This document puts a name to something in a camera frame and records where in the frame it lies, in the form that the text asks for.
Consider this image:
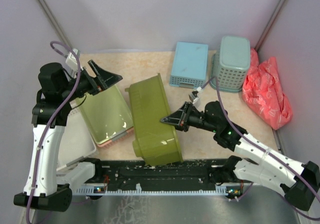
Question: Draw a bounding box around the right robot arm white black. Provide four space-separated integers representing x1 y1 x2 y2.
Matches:
160 101 320 211

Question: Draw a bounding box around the light blue shallow basket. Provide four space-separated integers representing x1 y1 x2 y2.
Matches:
169 41 209 89

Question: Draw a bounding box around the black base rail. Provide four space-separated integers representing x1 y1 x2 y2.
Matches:
74 159 253 200

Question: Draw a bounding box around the large olive green container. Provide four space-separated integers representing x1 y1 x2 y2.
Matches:
125 74 183 166

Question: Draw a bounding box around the pink shallow basket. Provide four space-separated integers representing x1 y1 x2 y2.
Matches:
96 127 134 148

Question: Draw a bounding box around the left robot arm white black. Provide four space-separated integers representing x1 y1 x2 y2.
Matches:
13 60 122 212

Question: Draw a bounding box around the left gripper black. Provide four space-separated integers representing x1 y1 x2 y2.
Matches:
60 59 122 102

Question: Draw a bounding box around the white shallow basket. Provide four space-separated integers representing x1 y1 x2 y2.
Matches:
56 108 97 171

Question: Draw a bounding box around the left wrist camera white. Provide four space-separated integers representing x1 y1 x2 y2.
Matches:
65 52 78 71

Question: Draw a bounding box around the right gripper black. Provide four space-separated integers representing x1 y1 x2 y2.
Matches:
160 101 218 133

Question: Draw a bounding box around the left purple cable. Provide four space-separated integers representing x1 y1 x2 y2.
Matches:
24 41 82 224

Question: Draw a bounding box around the light green shallow basket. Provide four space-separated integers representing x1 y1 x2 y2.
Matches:
75 85 134 144

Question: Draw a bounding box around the red plastic bag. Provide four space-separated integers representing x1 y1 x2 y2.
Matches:
242 48 293 130

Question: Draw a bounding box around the tall teal perforated basket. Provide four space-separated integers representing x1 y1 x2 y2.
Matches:
210 35 251 93

